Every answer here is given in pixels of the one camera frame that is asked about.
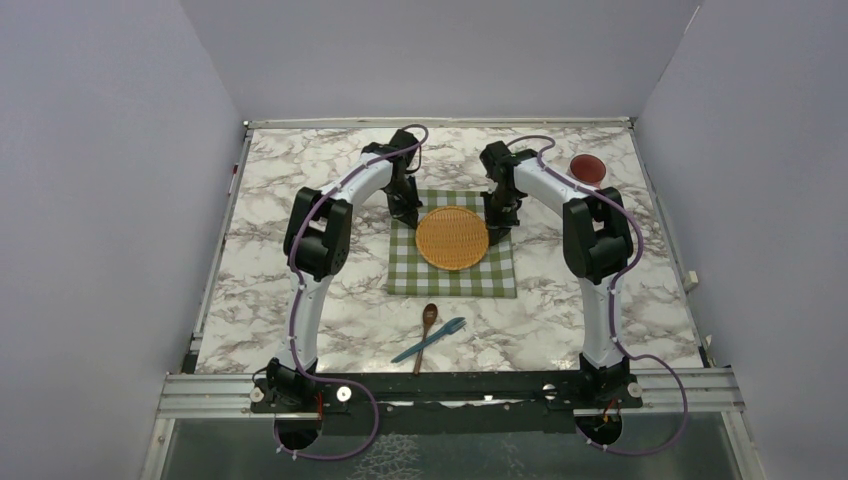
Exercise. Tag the blue handled utensil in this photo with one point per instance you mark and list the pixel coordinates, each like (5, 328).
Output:
(449, 328)

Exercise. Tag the orange woven plate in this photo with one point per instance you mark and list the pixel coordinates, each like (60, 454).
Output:
(452, 238)

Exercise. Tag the brown handled utensil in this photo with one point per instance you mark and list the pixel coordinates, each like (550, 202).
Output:
(429, 318)

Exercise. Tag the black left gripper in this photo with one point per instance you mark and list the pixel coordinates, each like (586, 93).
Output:
(407, 211)

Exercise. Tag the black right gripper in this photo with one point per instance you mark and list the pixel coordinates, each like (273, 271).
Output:
(497, 227)

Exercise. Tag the green white checkered cloth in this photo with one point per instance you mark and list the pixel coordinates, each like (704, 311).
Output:
(410, 275)

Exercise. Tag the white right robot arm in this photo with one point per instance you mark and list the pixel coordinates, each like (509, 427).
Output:
(596, 245)

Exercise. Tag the aluminium mounting rail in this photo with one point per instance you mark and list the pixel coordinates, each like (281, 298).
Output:
(236, 396)

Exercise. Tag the pink ceramic mug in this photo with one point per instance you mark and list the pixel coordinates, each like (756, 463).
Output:
(588, 169)

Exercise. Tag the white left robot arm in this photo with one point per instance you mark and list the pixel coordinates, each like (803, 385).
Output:
(317, 244)

